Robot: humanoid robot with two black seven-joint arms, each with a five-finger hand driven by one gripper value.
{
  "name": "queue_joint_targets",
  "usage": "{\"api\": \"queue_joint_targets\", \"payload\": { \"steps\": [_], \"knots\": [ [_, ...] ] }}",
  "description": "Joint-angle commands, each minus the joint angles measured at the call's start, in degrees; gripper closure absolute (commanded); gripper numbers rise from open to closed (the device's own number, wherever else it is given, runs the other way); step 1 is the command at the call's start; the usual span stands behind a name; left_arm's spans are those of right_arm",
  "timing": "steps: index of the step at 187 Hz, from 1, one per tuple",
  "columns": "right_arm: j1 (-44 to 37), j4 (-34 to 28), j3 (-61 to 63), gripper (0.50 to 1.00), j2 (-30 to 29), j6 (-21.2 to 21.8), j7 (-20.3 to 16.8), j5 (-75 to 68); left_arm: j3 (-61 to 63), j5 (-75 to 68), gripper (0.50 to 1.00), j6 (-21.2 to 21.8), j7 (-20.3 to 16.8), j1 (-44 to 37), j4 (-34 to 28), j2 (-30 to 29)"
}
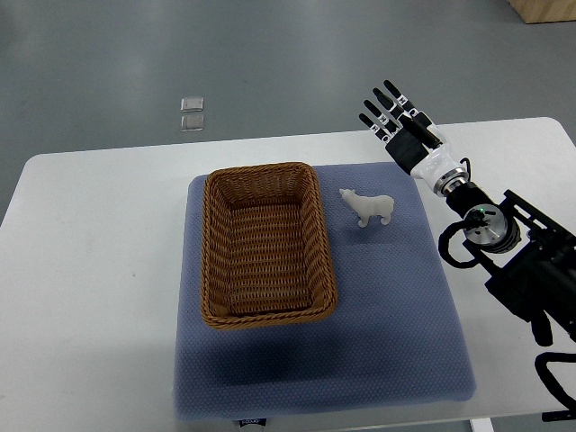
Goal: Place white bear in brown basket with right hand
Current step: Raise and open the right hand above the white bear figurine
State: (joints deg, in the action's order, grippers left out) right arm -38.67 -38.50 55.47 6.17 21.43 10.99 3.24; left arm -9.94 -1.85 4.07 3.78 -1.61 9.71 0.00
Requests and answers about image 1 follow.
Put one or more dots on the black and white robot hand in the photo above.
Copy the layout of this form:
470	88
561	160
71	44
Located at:
412	140

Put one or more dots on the white bear figurine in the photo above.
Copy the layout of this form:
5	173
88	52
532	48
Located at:
368	206

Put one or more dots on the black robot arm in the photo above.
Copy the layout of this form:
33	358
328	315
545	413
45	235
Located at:
529	257

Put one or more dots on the brown wicker basket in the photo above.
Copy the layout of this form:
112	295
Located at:
265	259

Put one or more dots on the wooden box corner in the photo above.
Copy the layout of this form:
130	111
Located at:
544	11

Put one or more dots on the lower silver floor plate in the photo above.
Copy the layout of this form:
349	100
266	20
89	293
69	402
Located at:
192	122

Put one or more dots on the silver floor plate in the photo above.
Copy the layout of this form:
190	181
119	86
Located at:
190	104
192	122

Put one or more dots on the upper silver floor plate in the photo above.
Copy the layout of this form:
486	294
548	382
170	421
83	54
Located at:
190	104

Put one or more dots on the blue-grey padded mat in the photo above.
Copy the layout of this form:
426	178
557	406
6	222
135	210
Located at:
394	338

